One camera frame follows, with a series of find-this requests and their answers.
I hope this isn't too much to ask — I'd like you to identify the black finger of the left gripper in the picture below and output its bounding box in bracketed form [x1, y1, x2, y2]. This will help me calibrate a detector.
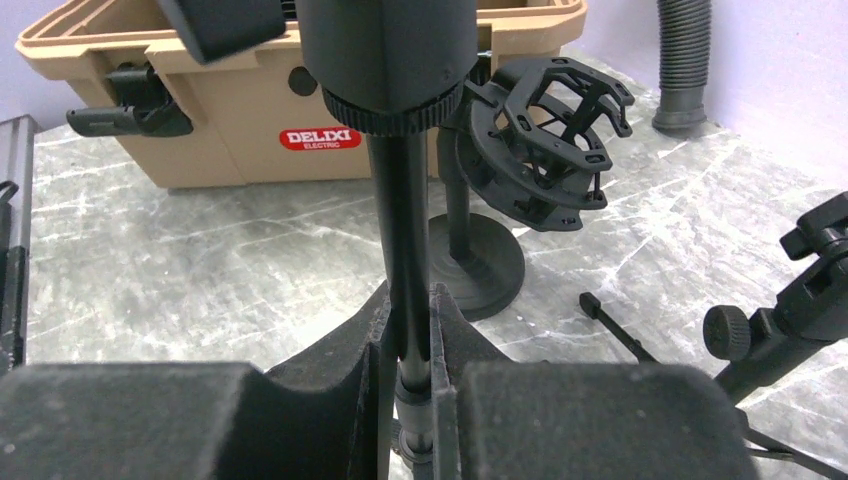
[157, 0, 286, 65]

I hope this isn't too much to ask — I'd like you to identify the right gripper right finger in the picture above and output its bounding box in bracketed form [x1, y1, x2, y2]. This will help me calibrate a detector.
[430, 283, 758, 479]

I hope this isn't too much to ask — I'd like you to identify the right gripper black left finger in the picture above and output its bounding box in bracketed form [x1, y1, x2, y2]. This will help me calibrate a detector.
[1, 286, 395, 479]

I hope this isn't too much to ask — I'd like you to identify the black tripod stand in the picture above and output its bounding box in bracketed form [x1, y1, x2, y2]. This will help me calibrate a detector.
[367, 133, 433, 479]

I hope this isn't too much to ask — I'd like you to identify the black round base mic stand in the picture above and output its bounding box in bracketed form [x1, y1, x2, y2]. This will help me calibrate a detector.
[429, 57, 635, 322]

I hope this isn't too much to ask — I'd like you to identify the black tripod stand shock mount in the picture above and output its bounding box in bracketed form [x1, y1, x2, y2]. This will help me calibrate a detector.
[578, 192, 848, 480]

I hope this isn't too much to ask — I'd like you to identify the black corrugated hose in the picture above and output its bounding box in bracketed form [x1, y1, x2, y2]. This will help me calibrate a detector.
[651, 0, 713, 132]

